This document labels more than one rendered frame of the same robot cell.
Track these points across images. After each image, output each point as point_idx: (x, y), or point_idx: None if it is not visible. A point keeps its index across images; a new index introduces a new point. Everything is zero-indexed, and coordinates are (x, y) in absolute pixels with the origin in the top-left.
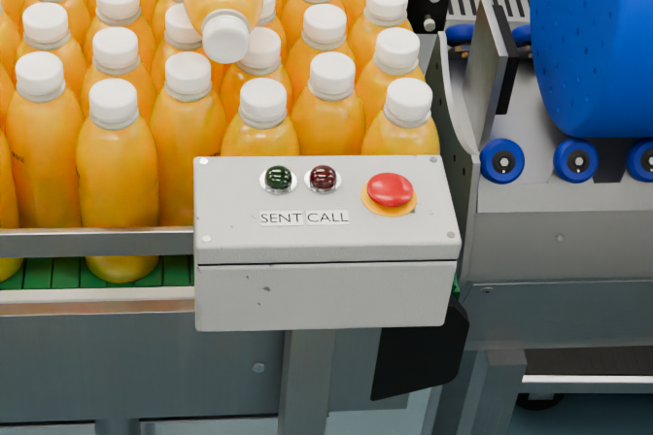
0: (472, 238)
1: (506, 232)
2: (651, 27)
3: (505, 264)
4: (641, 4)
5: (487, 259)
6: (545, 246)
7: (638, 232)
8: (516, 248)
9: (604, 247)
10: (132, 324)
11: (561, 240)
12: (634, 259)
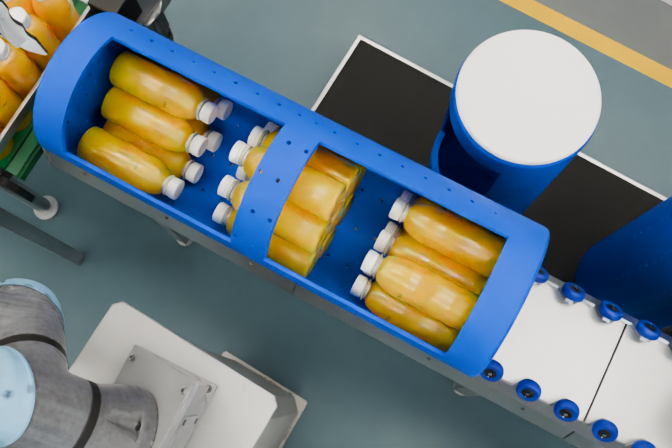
0: (50, 154)
1: (63, 160)
2: (45, 138)
3: (67, 170)
4: (39, 128)
5: (58, 164)
6: (81, 173)
7: (119, 190)
8: (69, 167)
9: (106, 187)
10: None
11: (85, 175)
12: (120, 198)
